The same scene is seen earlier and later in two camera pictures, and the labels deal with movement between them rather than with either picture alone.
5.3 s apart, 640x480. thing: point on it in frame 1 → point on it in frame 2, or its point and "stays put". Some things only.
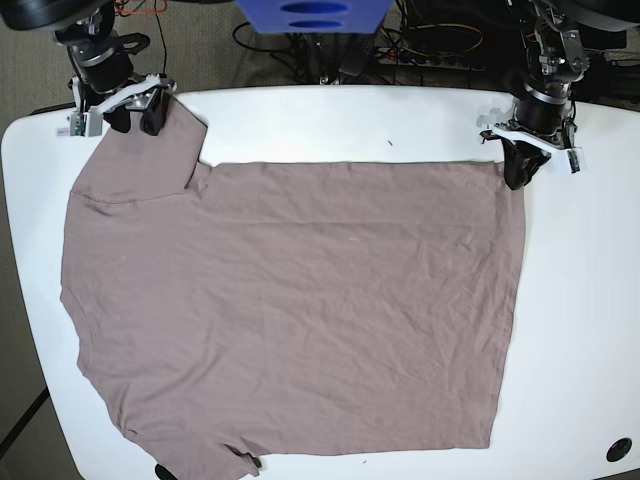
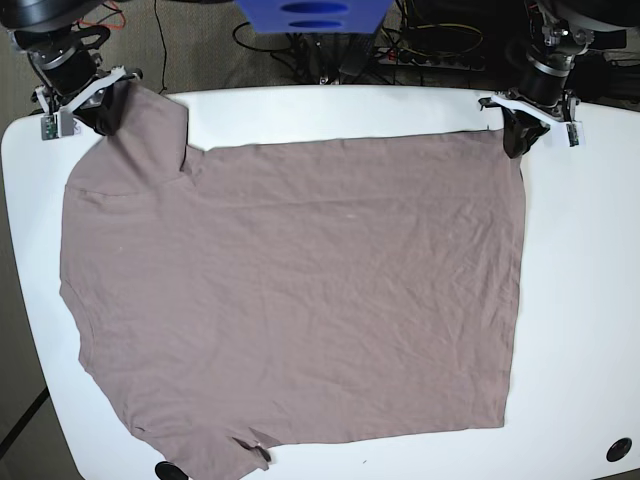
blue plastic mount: (315, 16) stays put
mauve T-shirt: (229, 313) stays put
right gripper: (103, 80) → (80, 86)
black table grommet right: (619, 449) stays put
